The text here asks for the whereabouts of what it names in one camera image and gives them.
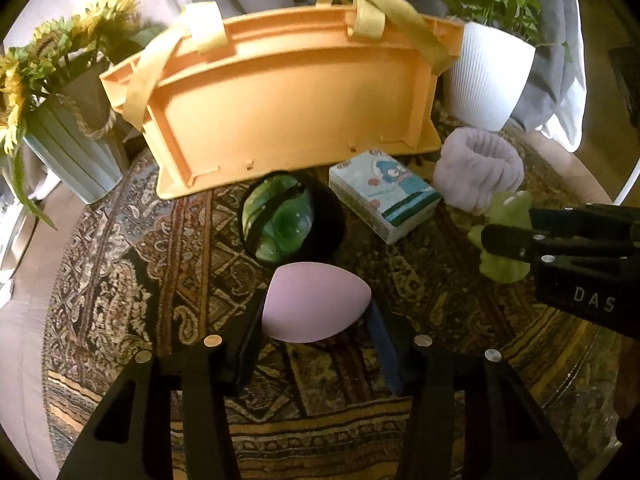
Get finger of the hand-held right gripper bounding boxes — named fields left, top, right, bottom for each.
left=481, top=223, right=640, bottom=264
left=528, top=203, right=640, bottom=243

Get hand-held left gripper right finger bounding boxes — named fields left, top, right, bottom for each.
left=366, top=300, right=577, bottom=480

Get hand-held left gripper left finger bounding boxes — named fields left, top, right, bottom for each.
left=55, top=287, right=269, bottom=480

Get green plush toy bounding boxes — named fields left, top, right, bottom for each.
left=467, top=191, right=535, bottom=284

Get pink egg-shaped makeup sponge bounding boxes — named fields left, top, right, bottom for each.
left=261, top=262, right=372, bottom=345

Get purple fluffy headband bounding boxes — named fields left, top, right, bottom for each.
left=432, top=127, right=525, bottom=216

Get green item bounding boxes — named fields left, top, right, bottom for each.
left=238, top=172, right=347, bottom=267

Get cartoon print tissue pack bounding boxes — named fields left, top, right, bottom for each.
left=328, top=148, right=442, bottom=246

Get orange plastic basket yellow handles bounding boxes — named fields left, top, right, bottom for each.
left=99, top=0, right=467, bottom=200

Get white metal tube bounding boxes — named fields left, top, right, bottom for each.
left=612, top=154, right=640, bottom=207

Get patterned brown rug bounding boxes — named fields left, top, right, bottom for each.
left=42, top=104, right=627, bottom=480

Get white ribbed flower pot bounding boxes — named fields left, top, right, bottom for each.
left=442, top=22, right=537, bottom=133

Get green leafy plant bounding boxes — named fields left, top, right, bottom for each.
left=439, top=0, right=574, bottom=64

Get grey-green wooden planter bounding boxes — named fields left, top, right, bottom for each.
left=22, top=59, right=132, bottom=206

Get artificial sunflower bouquet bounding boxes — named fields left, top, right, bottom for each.
left=0, top=0, right=167, bottom=231

